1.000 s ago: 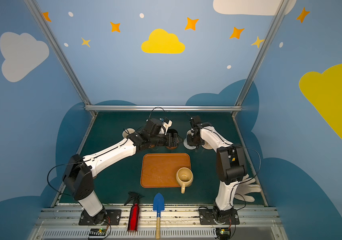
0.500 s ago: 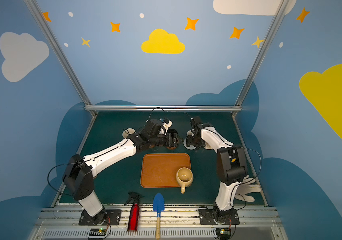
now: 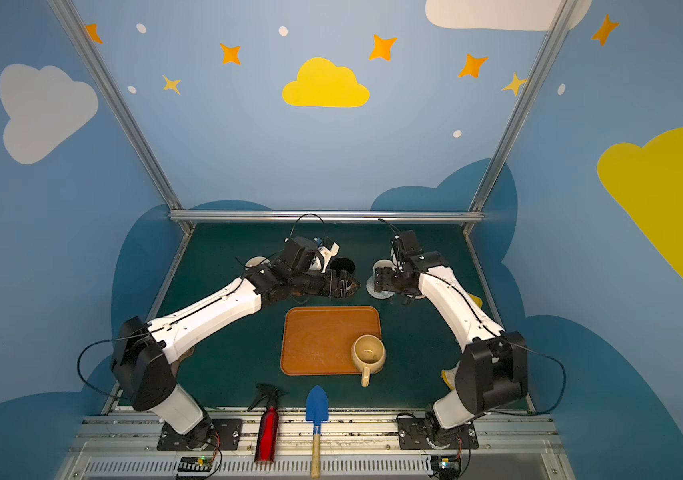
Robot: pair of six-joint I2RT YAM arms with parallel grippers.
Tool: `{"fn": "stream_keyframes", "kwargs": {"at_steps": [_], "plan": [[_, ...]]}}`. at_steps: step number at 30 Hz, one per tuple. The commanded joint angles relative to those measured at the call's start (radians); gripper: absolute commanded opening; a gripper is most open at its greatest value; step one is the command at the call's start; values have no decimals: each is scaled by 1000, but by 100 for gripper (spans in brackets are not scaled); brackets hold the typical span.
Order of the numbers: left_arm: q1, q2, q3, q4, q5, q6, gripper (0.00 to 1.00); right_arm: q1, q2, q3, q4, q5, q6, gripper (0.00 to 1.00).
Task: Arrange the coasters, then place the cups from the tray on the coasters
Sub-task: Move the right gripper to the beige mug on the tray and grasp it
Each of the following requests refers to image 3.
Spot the black mug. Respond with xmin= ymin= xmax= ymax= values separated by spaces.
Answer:
xmin=330 ymin=257 xmax=355 ymax=276

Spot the grey felt round coaster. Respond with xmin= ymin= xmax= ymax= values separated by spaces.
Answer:
xmin=365 ymin=276 xmax=395 ymax=300

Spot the yellow beige mug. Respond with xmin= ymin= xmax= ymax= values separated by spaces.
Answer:
xmin=351 ymin=335 xmax=387 ymax=388

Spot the purple mug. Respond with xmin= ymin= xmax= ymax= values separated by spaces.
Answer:
xmin=245 ymin=256 xmax=270 ymax=269

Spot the light blue mug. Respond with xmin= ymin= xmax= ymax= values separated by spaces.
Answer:
xmin=371 ymin=259 xmax=393 ymax=277

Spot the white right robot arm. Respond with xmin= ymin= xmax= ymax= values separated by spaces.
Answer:
xmin=369 ymin=252 xmax=529 ymax=430

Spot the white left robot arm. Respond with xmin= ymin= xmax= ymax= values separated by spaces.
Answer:
xmin=111 ymin=263 xmax=359 ymax=443

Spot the orange wooden tray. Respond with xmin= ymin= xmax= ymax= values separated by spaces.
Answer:
xmin=281 ymin=306 xmax=381 ymax=376

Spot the yellow toy shovel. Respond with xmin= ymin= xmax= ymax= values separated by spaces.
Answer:
xmin=469 ymin=294 xmax=483 ymax=308

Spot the white work glove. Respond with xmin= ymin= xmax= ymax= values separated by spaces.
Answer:
xmin=441 ymin=363 xmax=459 ymax=391

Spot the blue garden trowel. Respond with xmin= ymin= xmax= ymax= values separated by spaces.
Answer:
xmin=306 ymin=385 xmax=329 ymax=479

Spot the red spray bottle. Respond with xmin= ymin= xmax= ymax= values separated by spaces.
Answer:
xmin=247 ymin=383 xmax=285 ymax=464

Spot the right circuit board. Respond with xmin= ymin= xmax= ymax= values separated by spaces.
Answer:
xmin=429 ymin=456 xmax=461 ymax=480

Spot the circuit board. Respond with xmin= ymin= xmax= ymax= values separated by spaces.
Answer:
xmin=176 ymin=456 xmax=214 ymax=477
xmin=429 ymin=456 xmax=461 ymax=480

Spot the left circuit board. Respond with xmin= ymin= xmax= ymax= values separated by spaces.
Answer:
xmin=176 ymin=456 xmax=214 ymax=477

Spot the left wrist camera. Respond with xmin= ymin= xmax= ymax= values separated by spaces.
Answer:
xmin=280 ymin=237 xmax=340 ymax=273

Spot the aluminium right corner post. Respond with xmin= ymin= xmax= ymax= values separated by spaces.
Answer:
xmin=463 ymin=0 xmax=581 ymax=240

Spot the aluminium corner post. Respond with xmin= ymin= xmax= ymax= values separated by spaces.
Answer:
xmin=48 ymin=0 xmax=184 ymax=211
xmin=463 ymin=0 xmax=581 ymax=240

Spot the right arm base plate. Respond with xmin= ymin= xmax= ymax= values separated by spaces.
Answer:
xmin=395 ymin=413 xmax=479 ymax=450

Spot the aluminium horizontal back rail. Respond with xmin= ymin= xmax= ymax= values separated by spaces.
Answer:
xmin=169 ymin=210 xmax=483 ymax=223

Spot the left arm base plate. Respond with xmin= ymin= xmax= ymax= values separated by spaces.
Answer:
xmin=157 ymin=418 xmax=243 ymax=452

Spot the aluminium left corner post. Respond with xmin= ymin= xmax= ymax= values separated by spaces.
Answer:
xmin=48 ymin=0 xmax=184 ymax=211

